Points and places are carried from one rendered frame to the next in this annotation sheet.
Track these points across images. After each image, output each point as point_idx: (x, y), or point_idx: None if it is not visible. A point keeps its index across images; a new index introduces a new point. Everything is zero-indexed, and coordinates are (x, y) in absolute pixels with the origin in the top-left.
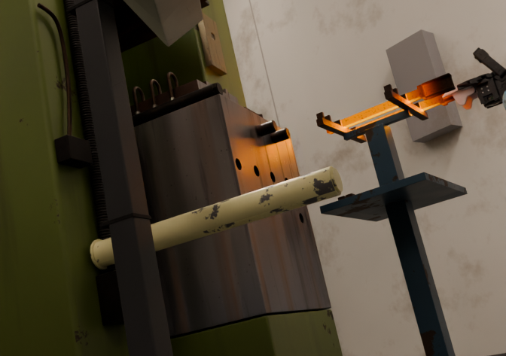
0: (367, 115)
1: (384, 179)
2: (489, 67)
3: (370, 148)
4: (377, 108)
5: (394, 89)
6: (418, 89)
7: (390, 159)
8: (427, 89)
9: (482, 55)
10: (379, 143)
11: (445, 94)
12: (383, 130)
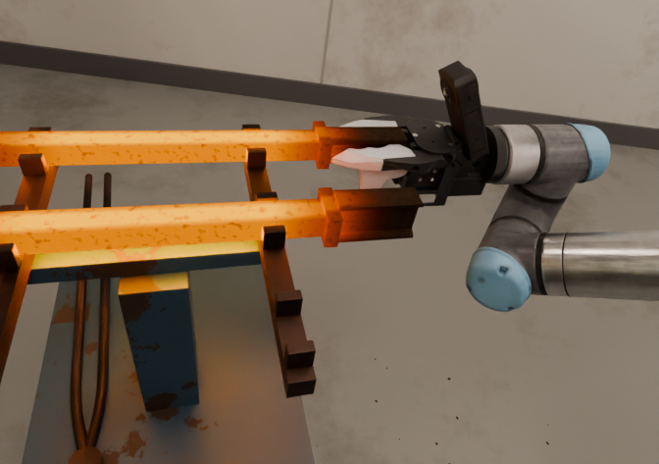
0: (132, 244)
1: (159, 386)
2: (463, 132)
3: (132, 335)
4: (176, 233)
5: (297, 303)
6: (329, 229)
7: (187, 357)
8: (345, 218)
9: (471, 102)
10: (163, 327)
11: (344, 162)
12: (185, 303)
